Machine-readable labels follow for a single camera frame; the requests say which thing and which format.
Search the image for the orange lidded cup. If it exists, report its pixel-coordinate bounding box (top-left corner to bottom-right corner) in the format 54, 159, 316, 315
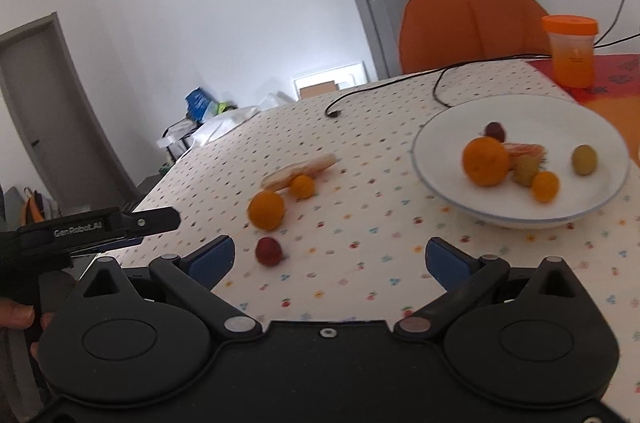
541, 15, 599, 88

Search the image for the person's left hand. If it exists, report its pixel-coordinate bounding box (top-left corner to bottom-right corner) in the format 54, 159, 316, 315
0, 298, 56, 361

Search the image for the black charger cable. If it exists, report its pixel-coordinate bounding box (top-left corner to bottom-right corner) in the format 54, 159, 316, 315
592, 0, 640, 50

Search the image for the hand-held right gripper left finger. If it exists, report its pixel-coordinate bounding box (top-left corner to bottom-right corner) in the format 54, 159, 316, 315
75, 236, 263, 345

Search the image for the black shelf rack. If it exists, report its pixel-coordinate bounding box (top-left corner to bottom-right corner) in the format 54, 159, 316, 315
159, 119, 198, 164

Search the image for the white bowl with blue rim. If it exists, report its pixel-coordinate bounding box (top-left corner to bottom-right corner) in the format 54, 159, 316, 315
411, 95, 631, 230

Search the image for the grey side door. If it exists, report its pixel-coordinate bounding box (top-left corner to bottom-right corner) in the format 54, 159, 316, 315
0, 14, 138, 204

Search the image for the blue bag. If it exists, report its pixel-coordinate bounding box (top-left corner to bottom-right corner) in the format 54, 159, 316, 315
184, 88, 221, 121

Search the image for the red table mat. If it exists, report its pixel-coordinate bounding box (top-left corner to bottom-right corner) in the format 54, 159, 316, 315
527, 53, 640, 164

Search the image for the green-brown round fruit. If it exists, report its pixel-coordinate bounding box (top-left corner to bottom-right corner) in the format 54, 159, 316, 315
571, 145, 598, 176
511, 154, 540, 187

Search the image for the orange and grey backpack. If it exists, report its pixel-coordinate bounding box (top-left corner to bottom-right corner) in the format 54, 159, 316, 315
20, 187, 58, 224

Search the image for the white framed board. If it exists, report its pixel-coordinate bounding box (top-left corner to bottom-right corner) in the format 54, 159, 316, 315
291, 62, 369, 100

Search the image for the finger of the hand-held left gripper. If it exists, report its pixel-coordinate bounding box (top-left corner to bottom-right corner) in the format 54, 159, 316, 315
119, 208, 182, 236
70, 234, 147, 258

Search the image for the cardboard piece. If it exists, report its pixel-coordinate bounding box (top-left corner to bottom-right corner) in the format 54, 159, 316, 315
298, 80, 337, 98

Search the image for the floral tablecloth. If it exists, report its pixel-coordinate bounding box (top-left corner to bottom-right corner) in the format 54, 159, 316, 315
115, 58, 640, 404

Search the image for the orange chair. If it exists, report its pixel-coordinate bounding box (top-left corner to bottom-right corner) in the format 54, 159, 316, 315
399, 0, 551, 75

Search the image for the large orange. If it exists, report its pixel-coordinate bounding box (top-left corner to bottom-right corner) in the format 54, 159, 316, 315
248, 191, 287, 231
461, 136, 511, 188

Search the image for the small kumquat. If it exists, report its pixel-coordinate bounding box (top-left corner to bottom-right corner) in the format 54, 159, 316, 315
531, 171, 560, 204
290, 175, 316, 200

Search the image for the beige bread piece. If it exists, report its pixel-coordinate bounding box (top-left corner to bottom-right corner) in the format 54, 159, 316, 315
260, 154, 338, 192

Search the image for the black cable with plug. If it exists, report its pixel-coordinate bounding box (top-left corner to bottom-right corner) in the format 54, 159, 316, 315
325, 53, 556, 118

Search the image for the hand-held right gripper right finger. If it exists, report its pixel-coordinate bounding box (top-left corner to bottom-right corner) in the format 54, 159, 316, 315
395, 238, 583, 344

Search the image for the white plastic bag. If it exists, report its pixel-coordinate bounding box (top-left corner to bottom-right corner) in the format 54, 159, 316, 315
192, 104, 261, 144

